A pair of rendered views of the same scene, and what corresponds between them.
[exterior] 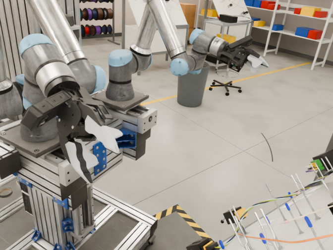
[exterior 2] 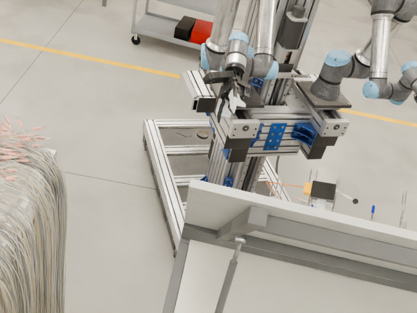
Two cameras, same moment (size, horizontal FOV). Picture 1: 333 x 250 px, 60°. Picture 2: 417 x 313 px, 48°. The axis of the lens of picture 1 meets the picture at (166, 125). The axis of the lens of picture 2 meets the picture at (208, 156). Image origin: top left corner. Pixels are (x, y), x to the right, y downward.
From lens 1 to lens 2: 1.08 m
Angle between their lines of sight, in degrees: 33
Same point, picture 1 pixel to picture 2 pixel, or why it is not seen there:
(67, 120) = (224, 87)
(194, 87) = not seen: outside the picture
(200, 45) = (406, 79)
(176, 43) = (378, 67)
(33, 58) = (230, 46)
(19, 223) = (198, 164)
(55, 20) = (265, 22)
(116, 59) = (331, 58)
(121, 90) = (324, 88)
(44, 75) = (229, 58)
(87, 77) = (263, 68)
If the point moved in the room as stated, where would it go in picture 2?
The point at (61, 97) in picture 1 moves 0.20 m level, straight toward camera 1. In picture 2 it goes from (228, 74) to (205, 98)
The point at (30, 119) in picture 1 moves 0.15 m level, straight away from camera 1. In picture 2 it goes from (206, 78) to (218, 61)
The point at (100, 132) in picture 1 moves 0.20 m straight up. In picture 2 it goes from (232, 99) to (246, 44)
